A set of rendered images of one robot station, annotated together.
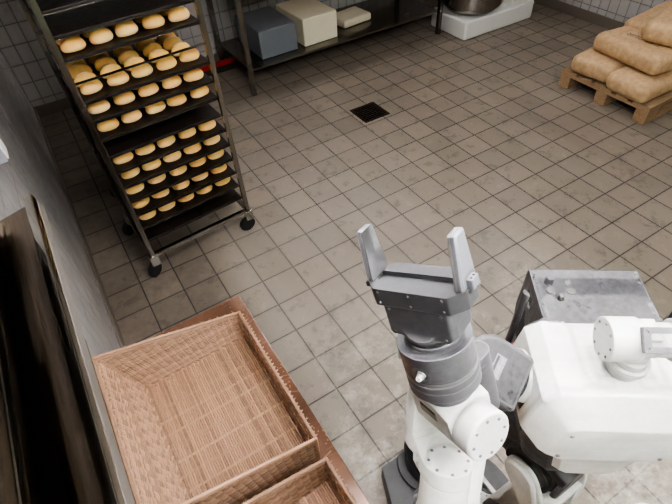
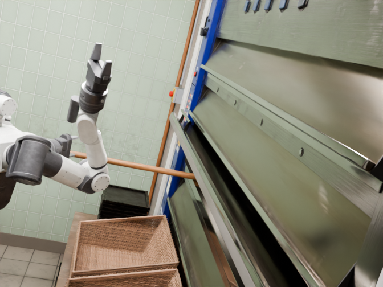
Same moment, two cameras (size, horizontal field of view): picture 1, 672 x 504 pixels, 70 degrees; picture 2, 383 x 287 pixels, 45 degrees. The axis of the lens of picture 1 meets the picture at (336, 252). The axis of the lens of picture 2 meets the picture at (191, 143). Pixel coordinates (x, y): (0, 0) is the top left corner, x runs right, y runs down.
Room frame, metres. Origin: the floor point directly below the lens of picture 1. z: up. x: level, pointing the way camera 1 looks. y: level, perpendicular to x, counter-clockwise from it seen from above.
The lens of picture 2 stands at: (1.66, 0.70, 1.86)
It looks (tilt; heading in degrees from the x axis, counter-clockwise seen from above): 13 degrees down; 198
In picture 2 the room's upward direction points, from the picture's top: 14 degrees clockwise
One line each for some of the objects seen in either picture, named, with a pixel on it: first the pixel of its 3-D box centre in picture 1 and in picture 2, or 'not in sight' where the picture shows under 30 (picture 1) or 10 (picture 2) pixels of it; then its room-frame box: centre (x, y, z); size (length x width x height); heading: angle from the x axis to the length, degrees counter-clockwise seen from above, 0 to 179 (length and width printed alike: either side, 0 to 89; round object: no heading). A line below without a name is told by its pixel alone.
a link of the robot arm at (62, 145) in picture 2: not in sight; (56, 148); (0.02, -0.40, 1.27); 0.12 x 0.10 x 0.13; 174
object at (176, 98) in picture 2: not in sight; (178, 95); (-1.28, -0.42, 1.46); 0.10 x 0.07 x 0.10; 29
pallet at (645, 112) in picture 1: (647, 74); not in sight; (3.74, -2.72, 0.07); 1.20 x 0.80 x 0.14; 119
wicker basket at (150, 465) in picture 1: (206, 408); not in sight; (0.69, 0.43, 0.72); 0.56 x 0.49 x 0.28; 29
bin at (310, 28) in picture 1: (306, 20); not in sight; (4.67, 0.12, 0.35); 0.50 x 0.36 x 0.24; 31
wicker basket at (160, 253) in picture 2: not in sight; (121, 252); (-0.37, -0.17, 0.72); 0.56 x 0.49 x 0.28; 31
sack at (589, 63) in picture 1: (610, 58); not in sight; (3.76, -2.37, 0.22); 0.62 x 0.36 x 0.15; 125
